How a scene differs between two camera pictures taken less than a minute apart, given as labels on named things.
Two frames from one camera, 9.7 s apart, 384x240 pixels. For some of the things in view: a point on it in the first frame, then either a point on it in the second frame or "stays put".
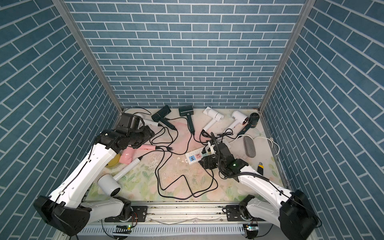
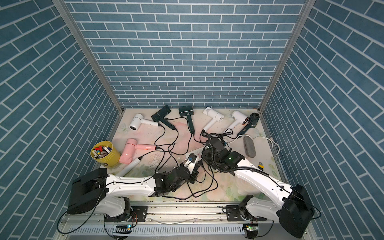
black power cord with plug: (187, 198) to (181, 171)
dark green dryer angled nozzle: (159, 116) stays put
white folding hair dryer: (214, 115) stays put
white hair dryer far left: (147, 122) stays put
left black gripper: (148, 133) to (194, 174)
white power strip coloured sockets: (194, 156) stays put
